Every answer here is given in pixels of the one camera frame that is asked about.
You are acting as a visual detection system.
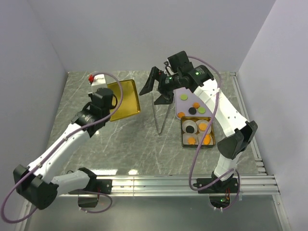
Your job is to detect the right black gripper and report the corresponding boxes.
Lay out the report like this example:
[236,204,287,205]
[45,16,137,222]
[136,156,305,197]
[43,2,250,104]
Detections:
[139,66,182,106]

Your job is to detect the gold tin lid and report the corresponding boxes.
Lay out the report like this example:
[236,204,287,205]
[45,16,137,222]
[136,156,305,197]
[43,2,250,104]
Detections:
[110,79,141,122]

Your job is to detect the metal tongs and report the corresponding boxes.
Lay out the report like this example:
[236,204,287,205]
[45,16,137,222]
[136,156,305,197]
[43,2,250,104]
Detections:
[151,95,171,136]

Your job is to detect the lavender plastic tray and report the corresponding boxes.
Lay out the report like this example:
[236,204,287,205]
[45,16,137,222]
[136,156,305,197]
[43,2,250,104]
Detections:
[174,88,212,119]

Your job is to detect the black sandwich cookie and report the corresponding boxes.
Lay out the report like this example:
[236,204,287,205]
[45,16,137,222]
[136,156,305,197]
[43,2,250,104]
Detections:
[185,125,195,134]
[188,107,197,115]

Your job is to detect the gold cookie tin base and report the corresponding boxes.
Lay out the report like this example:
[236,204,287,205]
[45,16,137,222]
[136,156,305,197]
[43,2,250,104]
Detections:
[180,116,216,148]

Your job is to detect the orange round dotted cookie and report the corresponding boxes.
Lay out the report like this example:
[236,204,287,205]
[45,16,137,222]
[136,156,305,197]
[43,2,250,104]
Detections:
[199,123,207,132]

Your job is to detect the orange pumpkin cookie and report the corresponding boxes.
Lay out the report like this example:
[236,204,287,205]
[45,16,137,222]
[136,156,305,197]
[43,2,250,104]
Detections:
[203,134,211,145]

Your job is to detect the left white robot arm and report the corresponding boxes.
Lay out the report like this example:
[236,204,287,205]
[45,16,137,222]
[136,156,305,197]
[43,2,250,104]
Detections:
[13,88,115,210]

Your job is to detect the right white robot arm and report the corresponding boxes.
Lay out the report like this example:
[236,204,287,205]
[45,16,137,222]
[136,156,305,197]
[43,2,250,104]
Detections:
[139,51,258,192]

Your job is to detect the green round cookie left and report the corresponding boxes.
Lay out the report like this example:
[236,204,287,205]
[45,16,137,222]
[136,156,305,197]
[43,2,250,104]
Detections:
[180,94,188,101]

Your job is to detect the green round cookie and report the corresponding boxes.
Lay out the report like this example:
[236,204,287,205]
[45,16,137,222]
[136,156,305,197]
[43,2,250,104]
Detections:
[180,94,188,101]
[198,107,206,114]

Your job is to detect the orange chocolate chip cookie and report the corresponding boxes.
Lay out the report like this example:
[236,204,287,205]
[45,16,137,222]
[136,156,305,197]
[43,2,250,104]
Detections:
[178,112,185,118]

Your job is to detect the black sandwich cookie on tray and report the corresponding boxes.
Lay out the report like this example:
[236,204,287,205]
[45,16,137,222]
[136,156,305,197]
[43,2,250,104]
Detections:
[188,107,197,115]

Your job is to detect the orange swirl cookie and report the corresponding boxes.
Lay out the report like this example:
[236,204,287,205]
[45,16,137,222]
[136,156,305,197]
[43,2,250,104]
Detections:
[192,102,200,109]

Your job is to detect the green round cookie right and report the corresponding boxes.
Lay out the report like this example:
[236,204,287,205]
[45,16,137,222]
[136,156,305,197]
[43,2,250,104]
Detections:
[198,107,206,114]

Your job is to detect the white paper cup back-right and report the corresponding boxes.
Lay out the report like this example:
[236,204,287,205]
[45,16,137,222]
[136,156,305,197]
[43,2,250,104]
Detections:
[196,119,209,133]

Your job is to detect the white paper cup front-left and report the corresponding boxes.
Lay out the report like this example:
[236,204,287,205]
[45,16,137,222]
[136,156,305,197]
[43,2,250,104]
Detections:
[182,133,199,145]

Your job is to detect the white paper cup front-right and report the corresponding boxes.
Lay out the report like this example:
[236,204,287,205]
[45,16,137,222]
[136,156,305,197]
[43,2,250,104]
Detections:
[197,133,214,145]

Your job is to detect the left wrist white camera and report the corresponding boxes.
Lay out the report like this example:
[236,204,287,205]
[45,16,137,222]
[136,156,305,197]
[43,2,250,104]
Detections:
[89,74,107,93]

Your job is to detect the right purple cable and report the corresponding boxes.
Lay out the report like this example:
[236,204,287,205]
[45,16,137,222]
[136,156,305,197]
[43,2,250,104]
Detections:
[187,55,242,211]

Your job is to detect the aluminium rail frame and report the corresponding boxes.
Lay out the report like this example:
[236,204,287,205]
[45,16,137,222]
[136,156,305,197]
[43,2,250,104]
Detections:
[14,71,288,231]

